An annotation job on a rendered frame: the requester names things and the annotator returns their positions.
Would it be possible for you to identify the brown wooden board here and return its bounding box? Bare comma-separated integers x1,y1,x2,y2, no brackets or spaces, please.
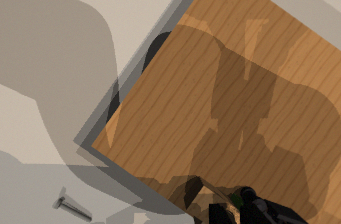
91,0,341,224

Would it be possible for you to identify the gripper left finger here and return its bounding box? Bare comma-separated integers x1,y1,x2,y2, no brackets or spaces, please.
209,204,232,224

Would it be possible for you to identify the small wooden block with hole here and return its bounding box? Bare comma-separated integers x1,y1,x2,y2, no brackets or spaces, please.
183,176,240,224

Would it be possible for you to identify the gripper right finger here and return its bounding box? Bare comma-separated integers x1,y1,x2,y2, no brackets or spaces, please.
240,203,272,224

